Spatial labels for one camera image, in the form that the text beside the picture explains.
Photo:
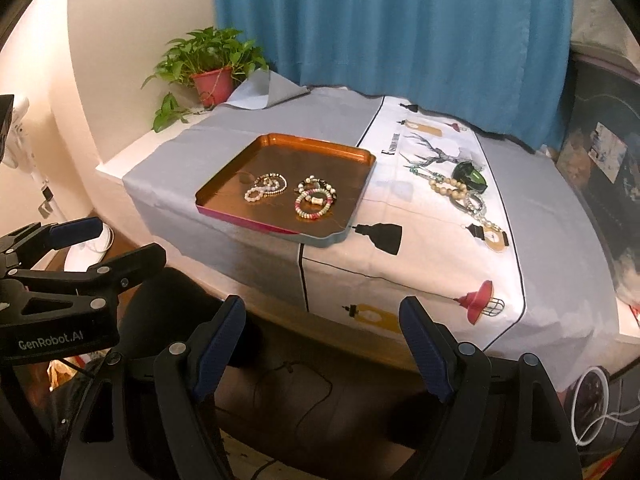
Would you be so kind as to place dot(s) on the green plant in red pot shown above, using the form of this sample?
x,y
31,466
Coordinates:
x,y
212,85

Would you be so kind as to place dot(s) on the silver bangle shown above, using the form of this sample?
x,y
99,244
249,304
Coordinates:
x,y
456,201

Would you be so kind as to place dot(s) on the dark cloth white swirl print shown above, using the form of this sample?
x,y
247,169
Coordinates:
x,y
600,390

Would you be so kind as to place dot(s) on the white sticker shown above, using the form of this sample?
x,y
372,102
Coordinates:
x,y
610,150

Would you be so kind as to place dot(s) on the blue curtain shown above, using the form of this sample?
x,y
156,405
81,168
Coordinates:
x,y
400,35

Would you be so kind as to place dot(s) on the beige bedding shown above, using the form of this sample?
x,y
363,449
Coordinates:
x,y
600,15

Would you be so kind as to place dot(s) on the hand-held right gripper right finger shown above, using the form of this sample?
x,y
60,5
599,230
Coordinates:
x,y
425,350

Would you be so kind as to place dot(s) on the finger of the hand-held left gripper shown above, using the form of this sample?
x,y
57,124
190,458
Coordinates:
x,y
75,232
135,262

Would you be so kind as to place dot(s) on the orange metal tray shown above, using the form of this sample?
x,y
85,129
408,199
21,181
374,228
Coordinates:
x,y
280,160

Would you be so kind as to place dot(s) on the grey cloth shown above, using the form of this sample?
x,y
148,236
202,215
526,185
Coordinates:
x,y
210,140

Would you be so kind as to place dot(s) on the white printed table runner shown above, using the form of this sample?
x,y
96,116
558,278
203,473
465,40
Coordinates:
x,y
425,260

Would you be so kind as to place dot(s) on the white standing fan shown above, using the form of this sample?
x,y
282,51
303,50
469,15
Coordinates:
x,y
80,260

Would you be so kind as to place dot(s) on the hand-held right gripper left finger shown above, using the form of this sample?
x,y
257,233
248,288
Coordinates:
x,y
220,340

